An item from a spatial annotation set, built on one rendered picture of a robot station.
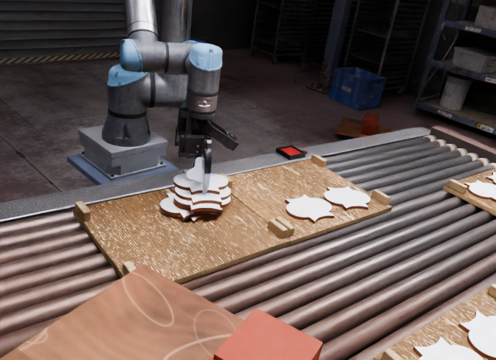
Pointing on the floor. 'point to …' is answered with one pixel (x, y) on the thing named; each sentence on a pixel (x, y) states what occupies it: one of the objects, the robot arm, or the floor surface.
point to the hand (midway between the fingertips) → (201, 181)
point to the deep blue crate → (357, 88)
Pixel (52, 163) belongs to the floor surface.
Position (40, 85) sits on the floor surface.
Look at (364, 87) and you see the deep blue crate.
